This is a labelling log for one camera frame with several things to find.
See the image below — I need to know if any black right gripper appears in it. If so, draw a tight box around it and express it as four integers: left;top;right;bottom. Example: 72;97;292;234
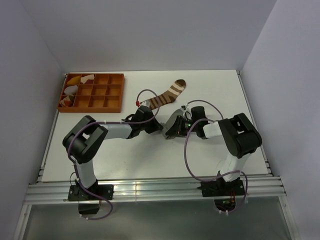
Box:
165;115;198;137

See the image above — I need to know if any grey sock with black stripes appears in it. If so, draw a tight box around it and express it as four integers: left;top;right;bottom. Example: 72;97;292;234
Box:
161;108;187;140

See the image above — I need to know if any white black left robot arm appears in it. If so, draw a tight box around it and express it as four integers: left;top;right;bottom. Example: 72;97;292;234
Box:
62;105;163;200

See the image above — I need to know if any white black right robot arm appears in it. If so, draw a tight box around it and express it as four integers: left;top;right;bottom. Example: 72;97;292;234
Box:
162;106;262;195

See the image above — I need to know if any brown striped sock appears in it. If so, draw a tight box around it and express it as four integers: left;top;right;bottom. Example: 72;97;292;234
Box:
148;79;187;110

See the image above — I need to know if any orange wooden compartment tray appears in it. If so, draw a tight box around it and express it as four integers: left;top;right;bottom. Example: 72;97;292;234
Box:
57;72;125;113

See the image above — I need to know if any white maroon rolled sock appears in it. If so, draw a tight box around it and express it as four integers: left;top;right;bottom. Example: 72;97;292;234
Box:
80;74;95;84

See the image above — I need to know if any orange white rolled sock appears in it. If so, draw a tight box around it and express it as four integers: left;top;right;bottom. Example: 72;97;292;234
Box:
59;95;75;107

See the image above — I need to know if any yellow rolled sock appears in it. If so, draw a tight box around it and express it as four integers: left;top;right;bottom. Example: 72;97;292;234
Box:
67;75;81;85

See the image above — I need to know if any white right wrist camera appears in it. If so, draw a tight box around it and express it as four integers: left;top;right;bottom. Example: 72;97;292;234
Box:
180;103;192;118

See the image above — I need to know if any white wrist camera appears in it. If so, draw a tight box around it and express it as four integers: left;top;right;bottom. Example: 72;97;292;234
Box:
140;100;151;107
180;103;192;118

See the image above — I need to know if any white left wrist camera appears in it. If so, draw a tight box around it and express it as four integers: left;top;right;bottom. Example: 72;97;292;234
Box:
140;100;151;107

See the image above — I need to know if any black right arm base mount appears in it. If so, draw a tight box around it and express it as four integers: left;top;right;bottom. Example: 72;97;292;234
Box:
197;177;245;212

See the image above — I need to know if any aluminium table edge rail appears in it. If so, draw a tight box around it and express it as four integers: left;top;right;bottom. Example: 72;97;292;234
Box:
236;70;273;175

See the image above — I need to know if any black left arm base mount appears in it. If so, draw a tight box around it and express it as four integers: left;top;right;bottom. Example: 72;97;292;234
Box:
67;182;114;217

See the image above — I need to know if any aluminium front frame rail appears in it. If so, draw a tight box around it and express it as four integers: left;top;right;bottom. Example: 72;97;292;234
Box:
23;175;287;205

